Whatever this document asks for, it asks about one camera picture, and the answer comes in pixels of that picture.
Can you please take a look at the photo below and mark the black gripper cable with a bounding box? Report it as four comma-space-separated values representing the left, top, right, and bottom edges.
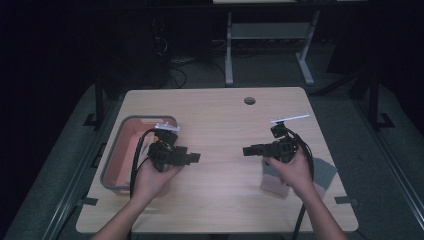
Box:
128, 128, 160, 201
287, 128, 316, 240

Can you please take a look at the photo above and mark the person's right hand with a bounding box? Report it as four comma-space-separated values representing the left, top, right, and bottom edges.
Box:
264, 147, 317, 200

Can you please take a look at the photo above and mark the person's left hand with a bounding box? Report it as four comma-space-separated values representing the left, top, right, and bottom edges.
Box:
130, 159, 184, 205

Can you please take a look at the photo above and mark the pink and grey knitted cloth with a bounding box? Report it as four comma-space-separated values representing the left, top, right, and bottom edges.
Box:
260, 156, 338, 200

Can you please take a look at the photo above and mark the pink basket with grey rim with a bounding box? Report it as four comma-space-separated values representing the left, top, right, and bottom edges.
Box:
100, 114, 179, 197

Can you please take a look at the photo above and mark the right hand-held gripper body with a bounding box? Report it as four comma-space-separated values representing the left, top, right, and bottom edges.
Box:
264, 114, 311, 165

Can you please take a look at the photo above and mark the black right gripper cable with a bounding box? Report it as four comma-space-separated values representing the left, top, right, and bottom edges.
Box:
287, 128, 316, 240

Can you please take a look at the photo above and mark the white metal stand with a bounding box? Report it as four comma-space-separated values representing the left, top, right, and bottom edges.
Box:
224, 9, 321, 87

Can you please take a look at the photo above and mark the black metal stand post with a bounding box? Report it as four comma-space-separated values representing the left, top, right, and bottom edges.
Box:
369, 71, 396, 130
82, 74, 105, 128

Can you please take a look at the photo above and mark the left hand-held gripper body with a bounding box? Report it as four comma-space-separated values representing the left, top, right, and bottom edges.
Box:
146, 121, 189, 173

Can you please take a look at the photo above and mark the black tape strip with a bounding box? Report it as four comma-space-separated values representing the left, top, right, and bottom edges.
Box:
334, 196, 360, 206
77, 197, 100, 207

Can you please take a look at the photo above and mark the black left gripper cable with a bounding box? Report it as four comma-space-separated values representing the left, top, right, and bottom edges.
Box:
128, 128, 160, 201

